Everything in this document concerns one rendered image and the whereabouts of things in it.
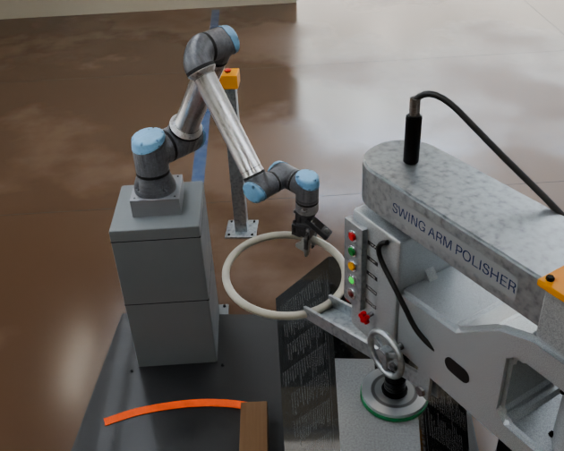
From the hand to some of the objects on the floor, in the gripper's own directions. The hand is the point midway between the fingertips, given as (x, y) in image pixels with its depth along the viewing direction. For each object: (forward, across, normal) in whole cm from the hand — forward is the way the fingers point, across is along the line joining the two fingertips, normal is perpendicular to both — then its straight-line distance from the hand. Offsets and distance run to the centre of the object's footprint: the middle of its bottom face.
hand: (311, 251), depth 286 cm
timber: (+82, +44, -4) cm, 93 cm away
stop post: (+95, -102, -95) cm, 169 cm away
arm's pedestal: (+90, 0, -74) cm, 116 cm away
